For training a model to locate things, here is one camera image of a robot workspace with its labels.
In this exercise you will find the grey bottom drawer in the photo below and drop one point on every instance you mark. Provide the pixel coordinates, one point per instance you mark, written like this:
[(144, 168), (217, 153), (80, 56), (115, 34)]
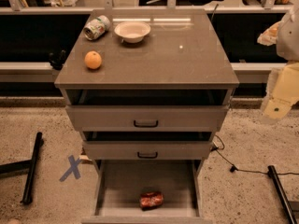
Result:
[(120, 184)]

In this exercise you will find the white bowl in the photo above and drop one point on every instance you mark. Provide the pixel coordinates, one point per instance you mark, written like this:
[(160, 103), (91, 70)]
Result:
[(132, 31)]

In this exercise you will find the black stand leg left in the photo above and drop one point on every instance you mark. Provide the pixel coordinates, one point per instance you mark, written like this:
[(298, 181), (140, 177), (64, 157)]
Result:
[(29, 166)]

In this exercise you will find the black stand leg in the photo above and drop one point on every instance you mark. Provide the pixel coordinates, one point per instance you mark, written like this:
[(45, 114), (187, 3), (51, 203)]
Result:
[(29, 166), (290, 208)]

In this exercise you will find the black stand leg right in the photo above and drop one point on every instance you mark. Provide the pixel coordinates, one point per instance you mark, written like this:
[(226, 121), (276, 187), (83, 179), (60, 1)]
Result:
[(290, 208)]

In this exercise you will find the blue tape cross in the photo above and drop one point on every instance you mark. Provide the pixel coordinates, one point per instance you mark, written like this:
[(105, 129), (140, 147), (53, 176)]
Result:
[(72, 170)]

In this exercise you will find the grey drawer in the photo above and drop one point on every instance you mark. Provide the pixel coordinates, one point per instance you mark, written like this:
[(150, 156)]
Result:
[(149, 110), (120, 184), (147, 145)]

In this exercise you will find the red coke can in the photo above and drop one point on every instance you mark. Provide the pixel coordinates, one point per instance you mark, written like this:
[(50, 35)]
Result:
[(150, 200)]

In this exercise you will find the grey middle drawer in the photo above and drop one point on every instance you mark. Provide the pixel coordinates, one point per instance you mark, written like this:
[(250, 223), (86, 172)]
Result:
[(147, 145)]

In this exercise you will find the grey top drawer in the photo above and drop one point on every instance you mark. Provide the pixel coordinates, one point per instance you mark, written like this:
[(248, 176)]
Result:
[(149, 110)]

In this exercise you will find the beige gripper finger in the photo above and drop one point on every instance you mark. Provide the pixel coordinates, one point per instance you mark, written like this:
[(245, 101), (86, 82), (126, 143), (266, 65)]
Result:
[(282, 93), (269, 36)]

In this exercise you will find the grey drawer cabinet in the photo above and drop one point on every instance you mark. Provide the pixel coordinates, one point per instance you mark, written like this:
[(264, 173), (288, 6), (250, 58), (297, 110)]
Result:
[(181, 52)]

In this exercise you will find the green white can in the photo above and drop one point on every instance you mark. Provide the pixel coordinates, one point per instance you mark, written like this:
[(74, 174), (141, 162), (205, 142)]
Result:
[(96, 27)]

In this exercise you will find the orange fruit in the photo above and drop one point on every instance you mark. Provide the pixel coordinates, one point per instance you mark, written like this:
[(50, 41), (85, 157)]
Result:
[(93, 60)]

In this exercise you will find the black clamp on rail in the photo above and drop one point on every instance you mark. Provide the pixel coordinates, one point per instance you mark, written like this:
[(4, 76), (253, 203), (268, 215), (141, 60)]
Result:
[(57, 60)]

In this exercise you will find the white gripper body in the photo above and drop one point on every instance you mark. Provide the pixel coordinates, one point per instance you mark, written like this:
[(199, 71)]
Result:
[(289, 39)]

